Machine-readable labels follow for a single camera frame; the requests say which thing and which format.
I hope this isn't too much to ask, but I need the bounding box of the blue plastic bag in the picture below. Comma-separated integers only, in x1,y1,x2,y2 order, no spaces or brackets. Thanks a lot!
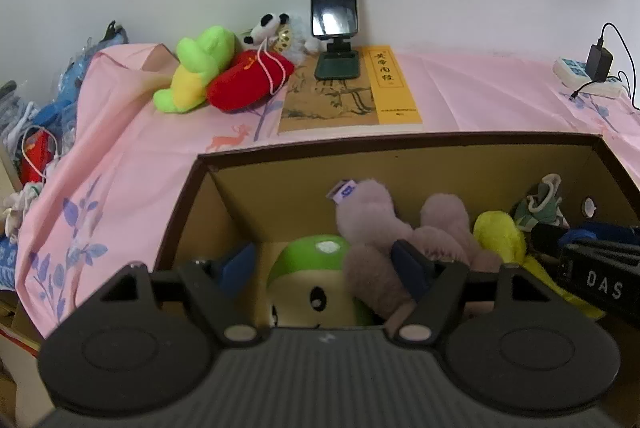
40,20,131,143

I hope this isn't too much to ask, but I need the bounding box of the dark green phone stand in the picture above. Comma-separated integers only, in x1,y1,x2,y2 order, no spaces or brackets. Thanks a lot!
305,35,362,81

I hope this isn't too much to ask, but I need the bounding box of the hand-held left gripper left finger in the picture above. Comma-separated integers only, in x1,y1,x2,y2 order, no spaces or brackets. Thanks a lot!
100,242,263,345

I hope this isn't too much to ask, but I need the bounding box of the green frog plush toy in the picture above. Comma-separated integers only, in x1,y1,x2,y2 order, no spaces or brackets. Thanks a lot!
152,25,237,113

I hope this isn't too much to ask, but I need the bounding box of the yellow book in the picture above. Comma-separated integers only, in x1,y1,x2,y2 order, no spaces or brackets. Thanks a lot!
278,45,423,135

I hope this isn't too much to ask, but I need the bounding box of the green mushroom plush toy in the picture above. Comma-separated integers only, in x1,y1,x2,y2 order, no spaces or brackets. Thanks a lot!
265,234,376,329

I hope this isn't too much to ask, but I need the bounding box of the pink printed bedsheet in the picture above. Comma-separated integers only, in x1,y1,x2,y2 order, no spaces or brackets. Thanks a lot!
15,42,640,326

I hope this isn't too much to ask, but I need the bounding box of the yellow plush toy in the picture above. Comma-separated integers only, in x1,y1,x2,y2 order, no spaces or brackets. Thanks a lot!
472,210,606,321

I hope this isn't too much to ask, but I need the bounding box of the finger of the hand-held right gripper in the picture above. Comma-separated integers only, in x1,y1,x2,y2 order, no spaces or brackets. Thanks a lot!
530,223,640,324

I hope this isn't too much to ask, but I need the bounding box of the mauve plush toy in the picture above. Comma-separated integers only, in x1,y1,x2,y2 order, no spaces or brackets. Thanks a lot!
334,179,503,329

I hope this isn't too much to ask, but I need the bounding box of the panda plush toy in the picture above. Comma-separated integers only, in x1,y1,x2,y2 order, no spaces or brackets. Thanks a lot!
244,12,306,63

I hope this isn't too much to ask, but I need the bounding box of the red packet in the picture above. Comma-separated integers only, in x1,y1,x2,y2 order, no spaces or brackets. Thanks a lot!
22,130,56,183

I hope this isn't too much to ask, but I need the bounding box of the red plush toy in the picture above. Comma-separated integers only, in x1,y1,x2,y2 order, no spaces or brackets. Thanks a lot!
206,49,296,113

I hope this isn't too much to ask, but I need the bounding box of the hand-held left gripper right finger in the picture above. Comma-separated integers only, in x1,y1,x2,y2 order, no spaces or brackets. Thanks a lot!
392,239,546,344

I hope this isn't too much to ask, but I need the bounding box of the black cable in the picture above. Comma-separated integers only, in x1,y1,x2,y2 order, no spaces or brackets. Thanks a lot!
570,22,640,111

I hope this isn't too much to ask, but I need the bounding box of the thin white cord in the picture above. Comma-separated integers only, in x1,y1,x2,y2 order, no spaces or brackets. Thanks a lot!
20,123,63,189

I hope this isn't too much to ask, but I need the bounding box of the black charger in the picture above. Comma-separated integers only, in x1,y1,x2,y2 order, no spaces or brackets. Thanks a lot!
586,44,615,81

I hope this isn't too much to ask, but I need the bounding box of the brown cardboard box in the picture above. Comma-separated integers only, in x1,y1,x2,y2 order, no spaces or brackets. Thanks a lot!
152,132,640,428

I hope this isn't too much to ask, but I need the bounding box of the green shoe plush toy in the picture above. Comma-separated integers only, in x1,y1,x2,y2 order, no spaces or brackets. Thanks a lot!
512,174,571,231

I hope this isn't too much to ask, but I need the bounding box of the white power strip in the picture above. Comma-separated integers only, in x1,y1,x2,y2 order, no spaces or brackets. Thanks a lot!
552,56,626,98

